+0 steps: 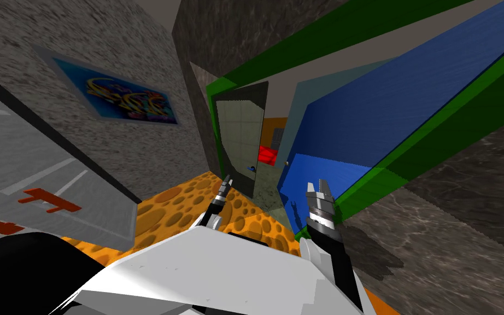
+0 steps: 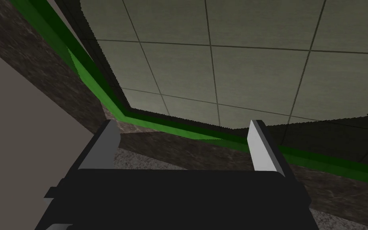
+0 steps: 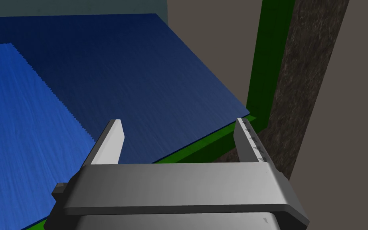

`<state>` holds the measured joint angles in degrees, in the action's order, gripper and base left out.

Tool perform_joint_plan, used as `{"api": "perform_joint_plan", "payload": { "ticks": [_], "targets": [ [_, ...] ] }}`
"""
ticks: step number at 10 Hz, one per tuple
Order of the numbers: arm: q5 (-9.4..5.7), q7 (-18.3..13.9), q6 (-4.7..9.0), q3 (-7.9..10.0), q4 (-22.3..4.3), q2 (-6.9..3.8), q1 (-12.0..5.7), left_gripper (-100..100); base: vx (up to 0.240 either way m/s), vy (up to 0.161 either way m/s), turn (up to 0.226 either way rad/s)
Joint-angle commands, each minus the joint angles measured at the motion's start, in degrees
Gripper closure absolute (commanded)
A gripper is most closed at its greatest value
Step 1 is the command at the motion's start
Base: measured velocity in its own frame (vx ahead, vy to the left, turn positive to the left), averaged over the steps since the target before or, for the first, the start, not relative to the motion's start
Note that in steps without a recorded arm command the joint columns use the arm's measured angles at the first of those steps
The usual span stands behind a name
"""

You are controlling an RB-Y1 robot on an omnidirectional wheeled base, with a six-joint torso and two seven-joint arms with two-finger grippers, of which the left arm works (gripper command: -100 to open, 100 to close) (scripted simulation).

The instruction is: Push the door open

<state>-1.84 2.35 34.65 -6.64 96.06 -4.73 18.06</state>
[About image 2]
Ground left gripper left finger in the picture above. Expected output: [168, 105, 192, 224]
[70, 119, 121, 171]

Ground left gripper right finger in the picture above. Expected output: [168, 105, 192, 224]
[246, 119, 295, 178]

